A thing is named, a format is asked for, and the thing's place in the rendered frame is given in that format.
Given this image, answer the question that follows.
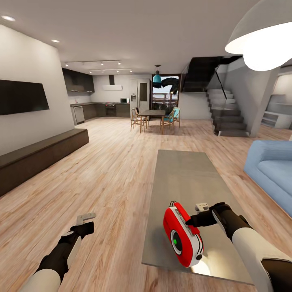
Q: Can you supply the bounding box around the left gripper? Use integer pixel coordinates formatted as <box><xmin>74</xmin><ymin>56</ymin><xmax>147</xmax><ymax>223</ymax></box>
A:
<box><xmin>70</xmin><ymin>222</ymin><xmax>94</xmax><ymax>238</ymax></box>

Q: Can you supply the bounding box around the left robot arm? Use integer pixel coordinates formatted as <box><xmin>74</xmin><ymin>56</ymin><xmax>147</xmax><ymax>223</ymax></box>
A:
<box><xmin>19</xmin><ymin>212</ymin><xmax>96</xmax><ymax>292</ymax></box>

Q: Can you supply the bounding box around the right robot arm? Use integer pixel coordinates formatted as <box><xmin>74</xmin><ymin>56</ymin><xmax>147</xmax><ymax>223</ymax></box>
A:
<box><xmin>185</xmin><ymin>202</ymin><xmax>292</xmax><ymax>292</ymax></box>

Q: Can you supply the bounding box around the radio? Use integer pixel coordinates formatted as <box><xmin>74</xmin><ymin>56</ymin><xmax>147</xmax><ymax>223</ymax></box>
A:
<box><xmin>163</xmin><ymin>201</ymin><xmax>204</xmax><ymax>268</ymax></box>

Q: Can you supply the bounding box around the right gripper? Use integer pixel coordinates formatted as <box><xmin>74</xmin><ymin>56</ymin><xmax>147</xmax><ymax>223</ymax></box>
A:
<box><xmin>185</xmin><ymin>211</ymin><xmax>213</xmax><ymax>228</ymax></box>

